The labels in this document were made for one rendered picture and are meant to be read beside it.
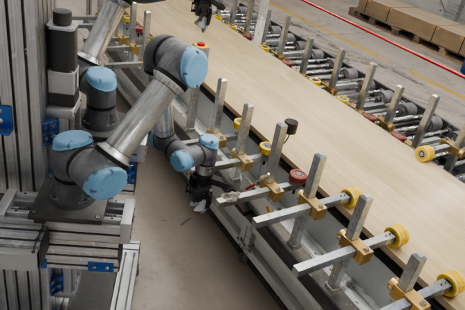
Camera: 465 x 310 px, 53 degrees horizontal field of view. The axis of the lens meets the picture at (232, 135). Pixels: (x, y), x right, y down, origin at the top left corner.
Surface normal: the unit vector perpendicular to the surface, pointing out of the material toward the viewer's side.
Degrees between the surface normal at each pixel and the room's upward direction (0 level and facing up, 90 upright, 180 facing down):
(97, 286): 0
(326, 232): 90
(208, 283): 0
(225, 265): 0
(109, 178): 95
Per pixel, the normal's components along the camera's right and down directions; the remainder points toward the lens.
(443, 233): 0.16, -0.86
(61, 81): 0.07, 0.51
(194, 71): 0.79, 0.33
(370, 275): -0.85, 0.14
